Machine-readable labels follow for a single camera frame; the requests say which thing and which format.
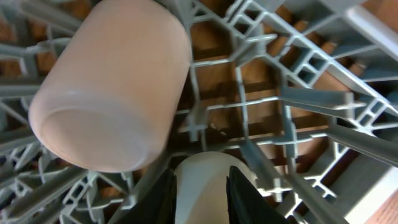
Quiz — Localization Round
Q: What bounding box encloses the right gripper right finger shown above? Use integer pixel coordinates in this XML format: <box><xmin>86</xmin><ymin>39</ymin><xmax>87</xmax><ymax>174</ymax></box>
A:
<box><xmin>226</xmin><ymin>166</ymin><xmax>289</xmax><ymax>224</ymax></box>

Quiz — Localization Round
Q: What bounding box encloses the grey dishwasher rack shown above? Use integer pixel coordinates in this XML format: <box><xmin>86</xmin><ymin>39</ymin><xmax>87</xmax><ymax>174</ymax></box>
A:
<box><xmin>1</xmin><ymin>1</ymin><xmax>397</xmax><ymax>223</ymax></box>

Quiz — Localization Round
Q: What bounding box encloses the pink white cup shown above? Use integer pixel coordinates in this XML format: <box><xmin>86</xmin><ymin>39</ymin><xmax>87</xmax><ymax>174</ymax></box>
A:
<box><xmin>29</xmin><ymin>0</ymin><xmax>192</xmax><ymax>173</ymax></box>

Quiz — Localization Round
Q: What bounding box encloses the cream white cup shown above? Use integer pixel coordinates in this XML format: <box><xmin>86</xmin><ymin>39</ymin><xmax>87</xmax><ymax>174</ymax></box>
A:
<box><xmin>175</xmin><ymin>151</ymin><xmax>256</xmax><ymax>224</ymax></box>

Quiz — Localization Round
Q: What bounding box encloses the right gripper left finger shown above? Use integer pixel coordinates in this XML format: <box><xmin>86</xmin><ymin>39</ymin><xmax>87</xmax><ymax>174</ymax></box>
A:
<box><xmin>116</xmin><ymin>169</ymin><xmax>177</xmax><ymax>224</ymax></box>

